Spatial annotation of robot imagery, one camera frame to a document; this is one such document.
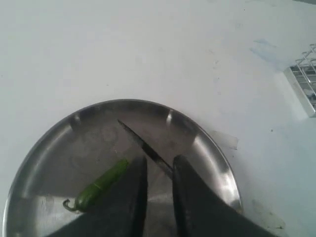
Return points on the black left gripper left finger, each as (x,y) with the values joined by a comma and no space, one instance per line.
(120,212)

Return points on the green cucumber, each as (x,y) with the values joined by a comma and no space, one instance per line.
(90,194)

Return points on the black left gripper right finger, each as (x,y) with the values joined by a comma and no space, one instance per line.
(199,212)

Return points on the black handled knife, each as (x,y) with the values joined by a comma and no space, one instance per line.
(148,150)

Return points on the round steel plate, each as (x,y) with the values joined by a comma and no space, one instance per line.
(83,145)

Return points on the wire cutlery holder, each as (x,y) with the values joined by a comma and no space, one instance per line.
(302,78)

